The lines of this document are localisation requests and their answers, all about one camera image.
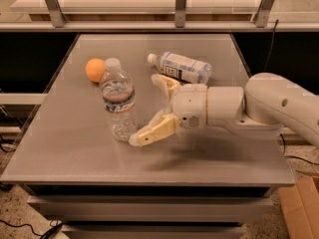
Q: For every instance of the white labelled bottle lying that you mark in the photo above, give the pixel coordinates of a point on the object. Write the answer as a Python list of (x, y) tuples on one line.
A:
[(181, 68)]

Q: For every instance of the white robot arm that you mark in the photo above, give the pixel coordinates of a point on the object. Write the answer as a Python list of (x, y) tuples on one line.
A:
[(265, 105)]

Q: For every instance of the metal rail frame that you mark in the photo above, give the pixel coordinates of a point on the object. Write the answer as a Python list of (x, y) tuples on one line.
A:
[(41, 15)]

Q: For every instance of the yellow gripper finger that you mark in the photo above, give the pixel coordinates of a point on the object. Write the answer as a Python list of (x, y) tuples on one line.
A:
[(166, 84), (160, 127)]

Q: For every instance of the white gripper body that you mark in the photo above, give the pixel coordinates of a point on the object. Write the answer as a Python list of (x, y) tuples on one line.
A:
[(189, 105)]

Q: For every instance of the white shelf behind glass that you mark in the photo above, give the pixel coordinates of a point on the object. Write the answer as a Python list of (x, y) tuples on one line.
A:
[(157, 10)]

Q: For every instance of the grey drawer cabinet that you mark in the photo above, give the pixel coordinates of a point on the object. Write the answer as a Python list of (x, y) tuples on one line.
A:
[(151, 211)]

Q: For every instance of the clear water bottle blue label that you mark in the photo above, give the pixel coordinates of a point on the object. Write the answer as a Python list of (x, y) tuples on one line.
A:
[(119, 97)]

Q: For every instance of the orange ball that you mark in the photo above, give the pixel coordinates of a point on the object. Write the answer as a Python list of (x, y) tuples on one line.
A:
[(94, 69)]

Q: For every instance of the cardboard box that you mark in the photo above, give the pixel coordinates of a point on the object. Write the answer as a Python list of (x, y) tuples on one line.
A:
[(300, 207)]

